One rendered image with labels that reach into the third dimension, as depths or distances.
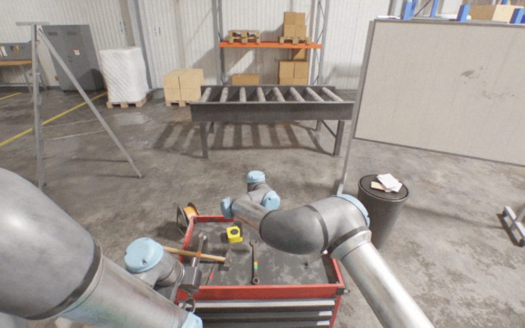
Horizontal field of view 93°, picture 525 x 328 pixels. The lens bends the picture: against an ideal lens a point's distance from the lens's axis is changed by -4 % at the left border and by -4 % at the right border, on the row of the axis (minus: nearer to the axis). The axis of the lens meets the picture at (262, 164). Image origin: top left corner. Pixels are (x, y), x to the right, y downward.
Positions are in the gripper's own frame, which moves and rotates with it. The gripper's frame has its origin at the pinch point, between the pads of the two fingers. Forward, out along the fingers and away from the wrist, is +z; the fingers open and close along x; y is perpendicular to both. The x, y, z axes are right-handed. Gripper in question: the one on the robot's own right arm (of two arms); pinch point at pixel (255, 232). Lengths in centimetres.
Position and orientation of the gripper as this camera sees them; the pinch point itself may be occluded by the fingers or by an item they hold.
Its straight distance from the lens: 126.4
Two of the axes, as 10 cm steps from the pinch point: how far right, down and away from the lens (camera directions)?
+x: 10.0, 0.0, 0.5
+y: 0.5, 4.5, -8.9
